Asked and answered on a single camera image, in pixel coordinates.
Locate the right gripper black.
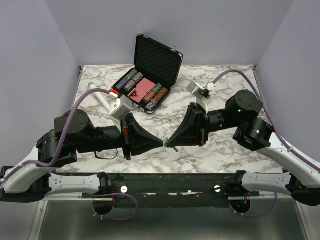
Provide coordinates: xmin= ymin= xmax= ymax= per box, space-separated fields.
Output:
xmin=166 ymin=101 xmax=242 ymax=146

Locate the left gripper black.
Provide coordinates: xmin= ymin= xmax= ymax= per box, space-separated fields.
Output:
xmin=75 ymin=113 xmax=165 ymax=161

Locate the green key tag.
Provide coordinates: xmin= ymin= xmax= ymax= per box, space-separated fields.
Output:
xmin=163 ymin=137 xmax=169 ymax=148

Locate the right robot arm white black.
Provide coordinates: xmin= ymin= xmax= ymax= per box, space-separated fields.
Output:
xmin=165 ymin=90 xmax=320 ymax=206

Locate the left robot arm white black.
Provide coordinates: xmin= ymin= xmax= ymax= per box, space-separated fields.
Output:
xmin=0 ymin=110 xmax=163 ymax=203

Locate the orange poker chip row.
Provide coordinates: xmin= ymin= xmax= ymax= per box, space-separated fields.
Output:
xmin=142 ymin=83 xmax=169 ymax=111

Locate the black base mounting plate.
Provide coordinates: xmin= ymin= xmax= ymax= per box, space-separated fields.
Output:
xmin=51 ymin=171 xmax=263 ymax=209

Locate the red playing card deck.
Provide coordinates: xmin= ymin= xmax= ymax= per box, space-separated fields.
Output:
xmin=127 ymin=78 xmax=156 ymax=103

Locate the purple poker chip row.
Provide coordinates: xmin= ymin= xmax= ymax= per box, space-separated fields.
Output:
xmin=114 ymin=79 xmax=130 ymax=92

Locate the green poker chip row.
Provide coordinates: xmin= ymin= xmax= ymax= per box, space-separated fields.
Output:
xmin=124 ymin=69 xmax=144 ymax=83

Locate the black poker chip case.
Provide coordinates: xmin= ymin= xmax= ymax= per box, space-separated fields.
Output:
xmin=111 ymin=33 xmax=184 ymax=115

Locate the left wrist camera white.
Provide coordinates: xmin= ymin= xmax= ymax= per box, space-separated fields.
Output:
xmin=109 ymin=94 xmax=133 ymax=132

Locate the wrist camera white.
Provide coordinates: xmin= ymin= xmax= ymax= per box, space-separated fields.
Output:
xmin=109 ymin=94 xmax=133 ymax=132
xmin=186 ymin=81 xmax=216 ymax=113

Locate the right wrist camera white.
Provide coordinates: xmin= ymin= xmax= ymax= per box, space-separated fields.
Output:
xmin=186 ymin=81 xmax=216 ymax=113

